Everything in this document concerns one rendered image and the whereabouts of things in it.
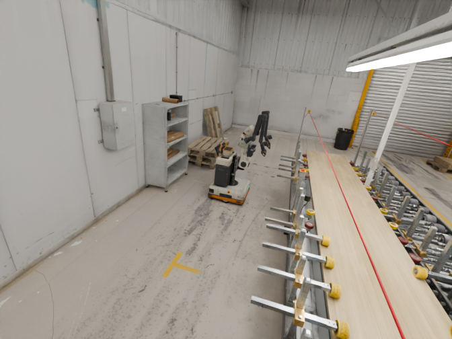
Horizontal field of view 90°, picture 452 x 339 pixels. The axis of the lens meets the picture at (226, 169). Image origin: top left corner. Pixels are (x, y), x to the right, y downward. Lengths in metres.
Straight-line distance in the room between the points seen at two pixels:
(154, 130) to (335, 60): 7.42
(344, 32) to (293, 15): 1.86
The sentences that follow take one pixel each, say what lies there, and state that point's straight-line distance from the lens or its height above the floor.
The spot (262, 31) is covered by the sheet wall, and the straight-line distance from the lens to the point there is 9.92.
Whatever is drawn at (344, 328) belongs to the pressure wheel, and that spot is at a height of 0.98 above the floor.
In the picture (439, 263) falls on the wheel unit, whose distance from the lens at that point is 2.52.
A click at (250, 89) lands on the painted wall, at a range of 9.83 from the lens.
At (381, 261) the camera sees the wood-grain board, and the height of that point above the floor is 0.90.
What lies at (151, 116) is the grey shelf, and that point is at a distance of 4.03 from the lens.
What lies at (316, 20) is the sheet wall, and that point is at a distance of 9.90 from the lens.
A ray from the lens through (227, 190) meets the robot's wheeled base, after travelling 3.97.
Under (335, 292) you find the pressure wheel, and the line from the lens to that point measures 1.72.
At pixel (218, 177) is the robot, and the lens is 3.94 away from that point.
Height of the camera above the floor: 2.14
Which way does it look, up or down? 23 degrees down
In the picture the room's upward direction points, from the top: 6 degrees clockwise
